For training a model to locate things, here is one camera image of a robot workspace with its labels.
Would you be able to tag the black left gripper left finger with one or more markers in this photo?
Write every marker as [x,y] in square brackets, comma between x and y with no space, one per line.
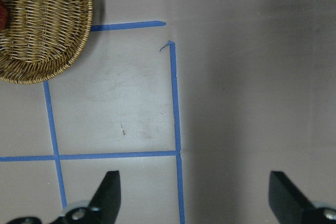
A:
[102,208]

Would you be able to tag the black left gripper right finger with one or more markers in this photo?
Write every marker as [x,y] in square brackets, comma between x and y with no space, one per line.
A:
[290,205]

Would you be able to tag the dark red apple in basket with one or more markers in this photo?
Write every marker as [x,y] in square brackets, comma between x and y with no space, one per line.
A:
[3,15]

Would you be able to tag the woven wicker basket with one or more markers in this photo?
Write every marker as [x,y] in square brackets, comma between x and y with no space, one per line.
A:
[43,38]

